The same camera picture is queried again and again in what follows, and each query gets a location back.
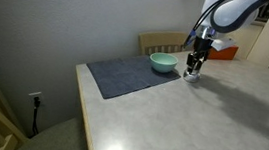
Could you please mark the silver candle jar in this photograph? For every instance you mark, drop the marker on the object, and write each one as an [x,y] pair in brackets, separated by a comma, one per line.
[191,79]

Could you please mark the mint green bowl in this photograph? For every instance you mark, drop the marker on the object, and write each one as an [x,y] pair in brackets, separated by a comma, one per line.
[163,63]

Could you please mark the dark grey cloth placemat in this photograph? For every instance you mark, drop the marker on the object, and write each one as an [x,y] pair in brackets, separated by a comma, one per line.
[124,77]

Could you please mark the orange cardboard box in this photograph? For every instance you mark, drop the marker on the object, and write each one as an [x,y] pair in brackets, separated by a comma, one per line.
[225,54]

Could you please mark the white wall power outlet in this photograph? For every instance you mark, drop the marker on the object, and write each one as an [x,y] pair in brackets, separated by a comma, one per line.
[35,95]

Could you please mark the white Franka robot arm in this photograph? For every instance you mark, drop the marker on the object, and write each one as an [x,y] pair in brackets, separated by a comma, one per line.
[231,11]

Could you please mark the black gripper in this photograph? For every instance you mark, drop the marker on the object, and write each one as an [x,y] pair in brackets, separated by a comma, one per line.
[202,45]

